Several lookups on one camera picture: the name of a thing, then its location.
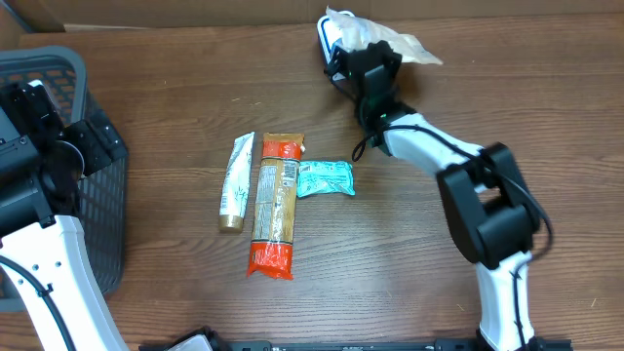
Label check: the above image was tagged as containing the green teal snack packet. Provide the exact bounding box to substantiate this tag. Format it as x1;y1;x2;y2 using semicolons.
296;161;355;198

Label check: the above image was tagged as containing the red orange spaghetti pack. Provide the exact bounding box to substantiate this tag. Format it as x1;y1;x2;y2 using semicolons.
248;133;304;280

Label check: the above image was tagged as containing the beige brown snack pouch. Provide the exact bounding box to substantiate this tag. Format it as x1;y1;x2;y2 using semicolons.
326;7;443;65

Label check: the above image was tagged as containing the white barcode scanner box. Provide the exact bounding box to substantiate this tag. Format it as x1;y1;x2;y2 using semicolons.
317;15;342;65

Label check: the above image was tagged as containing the white cream tube gold cap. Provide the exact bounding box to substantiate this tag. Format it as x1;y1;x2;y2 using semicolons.
218;132;254;233

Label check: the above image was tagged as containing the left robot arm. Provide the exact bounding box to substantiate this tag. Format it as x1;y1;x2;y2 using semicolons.
1;80;128;350

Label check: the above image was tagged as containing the grey plastic shopping basket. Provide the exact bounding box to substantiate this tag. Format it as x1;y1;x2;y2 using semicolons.
1;46;129;294

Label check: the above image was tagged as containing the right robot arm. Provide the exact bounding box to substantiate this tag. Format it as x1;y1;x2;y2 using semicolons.
325;41;544;350

